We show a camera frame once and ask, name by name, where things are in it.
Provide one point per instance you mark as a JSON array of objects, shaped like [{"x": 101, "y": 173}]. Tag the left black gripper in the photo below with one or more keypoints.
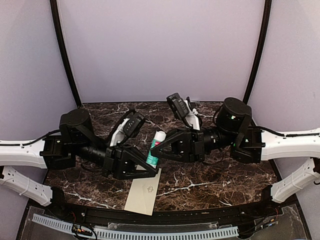
[{"x": 120, "y": 161}]

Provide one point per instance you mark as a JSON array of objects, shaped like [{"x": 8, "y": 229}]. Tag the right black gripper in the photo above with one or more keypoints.
[{"x": 187, "y": 147}]

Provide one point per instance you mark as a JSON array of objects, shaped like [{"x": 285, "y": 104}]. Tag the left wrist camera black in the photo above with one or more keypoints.
[{"x": 127, "y": 127}]

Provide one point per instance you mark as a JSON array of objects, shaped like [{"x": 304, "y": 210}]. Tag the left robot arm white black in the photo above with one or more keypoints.
[{"x": 58, "y": 150}]

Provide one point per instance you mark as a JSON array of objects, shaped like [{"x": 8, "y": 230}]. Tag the small circuit board with wires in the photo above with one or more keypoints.
[{"x": 80, "y": 230}]

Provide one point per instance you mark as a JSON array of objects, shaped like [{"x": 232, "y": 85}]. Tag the black front table rail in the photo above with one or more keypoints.
[{"x": 92, "y": 206}]

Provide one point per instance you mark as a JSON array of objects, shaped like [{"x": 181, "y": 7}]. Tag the black frame post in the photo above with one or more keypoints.
[
  {"x": 63, "y": 52},
  {"x": 259, "y": 50}
]

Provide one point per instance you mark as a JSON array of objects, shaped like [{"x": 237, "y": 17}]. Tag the left black frame post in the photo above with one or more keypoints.
[{"x": 63, "y": 52}]

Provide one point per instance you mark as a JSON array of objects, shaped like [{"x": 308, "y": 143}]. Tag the right black frame post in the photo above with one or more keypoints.
[{"x": 259, "y": 50}]

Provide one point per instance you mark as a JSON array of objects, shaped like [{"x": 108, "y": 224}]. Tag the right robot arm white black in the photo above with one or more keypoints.
[{"x": 248, "y": 144}]

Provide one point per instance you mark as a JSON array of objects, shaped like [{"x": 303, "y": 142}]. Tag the white slotted cable duct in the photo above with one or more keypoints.
[{"x": 100, "y": 233}]

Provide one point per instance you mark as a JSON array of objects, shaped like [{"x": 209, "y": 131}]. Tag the cream paper envelope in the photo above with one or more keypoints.
[{"x": 142, "y": 195}]

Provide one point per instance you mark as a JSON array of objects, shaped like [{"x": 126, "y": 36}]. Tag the green white glue stick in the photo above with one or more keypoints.
[{"x": 158, "y": 138}]

